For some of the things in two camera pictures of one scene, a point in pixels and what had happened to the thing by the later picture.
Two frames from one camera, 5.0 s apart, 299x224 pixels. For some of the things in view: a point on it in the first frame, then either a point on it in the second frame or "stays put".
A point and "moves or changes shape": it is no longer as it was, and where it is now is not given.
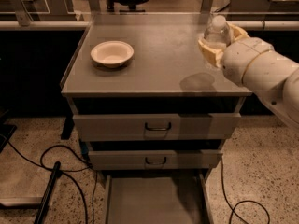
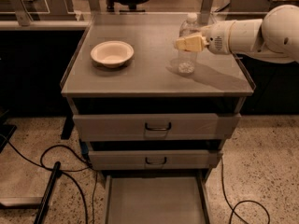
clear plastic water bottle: (218, 32) moves or changes shape
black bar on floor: (41, 215) stays put
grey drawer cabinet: (149, 101) stays put
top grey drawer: (156, 126) stays put
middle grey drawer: (154, 160) stays put
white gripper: (239, 61) → (217, 42)
